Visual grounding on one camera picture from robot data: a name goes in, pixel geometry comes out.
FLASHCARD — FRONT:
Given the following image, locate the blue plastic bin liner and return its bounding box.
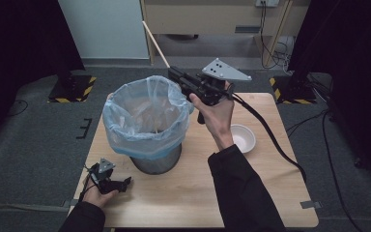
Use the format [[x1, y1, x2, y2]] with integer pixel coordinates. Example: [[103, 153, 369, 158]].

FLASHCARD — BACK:
[[101, 74, 195, 161]]

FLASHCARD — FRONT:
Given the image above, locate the wall power socket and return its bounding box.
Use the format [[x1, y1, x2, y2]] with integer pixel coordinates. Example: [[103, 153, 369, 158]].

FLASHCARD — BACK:
[[254, 0, 280, 9]]

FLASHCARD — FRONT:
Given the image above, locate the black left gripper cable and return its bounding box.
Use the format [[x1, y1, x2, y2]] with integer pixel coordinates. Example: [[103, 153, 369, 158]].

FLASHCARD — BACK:
[[77, 164, 99, 203]]

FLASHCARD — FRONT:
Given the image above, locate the bundle of black cables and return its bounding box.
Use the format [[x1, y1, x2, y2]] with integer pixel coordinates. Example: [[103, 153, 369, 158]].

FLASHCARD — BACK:
[[258, 2, 295, 71]]

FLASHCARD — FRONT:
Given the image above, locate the black floor cable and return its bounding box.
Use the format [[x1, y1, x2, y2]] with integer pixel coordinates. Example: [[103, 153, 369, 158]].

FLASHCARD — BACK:
[[7, 99, 30, 118], [285, 108, 365, 232]]

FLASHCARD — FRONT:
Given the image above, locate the striped black stand base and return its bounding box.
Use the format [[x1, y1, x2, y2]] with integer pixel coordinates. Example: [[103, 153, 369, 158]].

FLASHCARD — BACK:
[[268, 74, 319, 105], [46, 73, 98, 104]]

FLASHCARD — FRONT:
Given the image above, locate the grey tape strip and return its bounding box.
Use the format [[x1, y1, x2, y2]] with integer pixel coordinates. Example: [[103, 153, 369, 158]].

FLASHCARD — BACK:
[[300, 199, 324, 210], [62, 198, 78, 209]]

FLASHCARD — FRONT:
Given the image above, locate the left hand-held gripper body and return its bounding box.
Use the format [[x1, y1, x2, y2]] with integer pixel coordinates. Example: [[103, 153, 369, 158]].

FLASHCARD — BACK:
[[88, 157, 119, 195]]

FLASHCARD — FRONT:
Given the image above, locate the person's right hand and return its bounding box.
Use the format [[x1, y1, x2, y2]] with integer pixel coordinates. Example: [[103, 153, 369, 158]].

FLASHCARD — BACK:
[[188, 81, 236, 153]]

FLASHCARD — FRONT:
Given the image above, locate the light wooden chopstick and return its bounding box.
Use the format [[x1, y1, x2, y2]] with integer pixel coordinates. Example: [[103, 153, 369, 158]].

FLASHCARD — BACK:
[[141, 20, 172, 69]]

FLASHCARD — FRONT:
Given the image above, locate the black curtain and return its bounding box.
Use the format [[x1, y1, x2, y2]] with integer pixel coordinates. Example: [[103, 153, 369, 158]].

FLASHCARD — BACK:
[[287, 0, 371, 191], [0, 0, 87, 154]]

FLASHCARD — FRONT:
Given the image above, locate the person's left hand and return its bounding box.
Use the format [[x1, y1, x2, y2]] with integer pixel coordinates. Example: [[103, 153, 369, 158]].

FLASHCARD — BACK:
[[82, 184, 120, 209]]

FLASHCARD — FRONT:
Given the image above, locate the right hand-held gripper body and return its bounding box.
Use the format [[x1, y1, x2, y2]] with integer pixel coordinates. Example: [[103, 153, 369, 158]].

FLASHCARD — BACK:
[[186, 57, 253, 126]]

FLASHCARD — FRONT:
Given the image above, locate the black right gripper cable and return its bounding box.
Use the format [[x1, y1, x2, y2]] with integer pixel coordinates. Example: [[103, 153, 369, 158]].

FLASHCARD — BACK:
[[231, 92, 307, 184]]

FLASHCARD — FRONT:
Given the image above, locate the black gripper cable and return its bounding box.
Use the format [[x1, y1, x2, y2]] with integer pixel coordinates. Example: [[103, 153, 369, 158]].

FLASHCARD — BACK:
[[231, 92, 307, 184], [77, 164, 99, 203]]

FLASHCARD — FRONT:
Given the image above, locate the white bowl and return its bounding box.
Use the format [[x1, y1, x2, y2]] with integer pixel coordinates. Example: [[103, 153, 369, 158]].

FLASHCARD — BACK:
[[230, 124, 257, 155]]

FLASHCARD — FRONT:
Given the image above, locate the wooden cabinet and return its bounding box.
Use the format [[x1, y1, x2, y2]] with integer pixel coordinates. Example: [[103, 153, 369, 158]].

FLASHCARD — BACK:
[[140, 0, 312, 68]]

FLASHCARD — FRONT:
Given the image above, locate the metal trash can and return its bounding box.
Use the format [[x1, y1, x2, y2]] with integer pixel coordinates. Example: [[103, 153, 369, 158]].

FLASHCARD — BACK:
[[128, 142, 184, 176]]

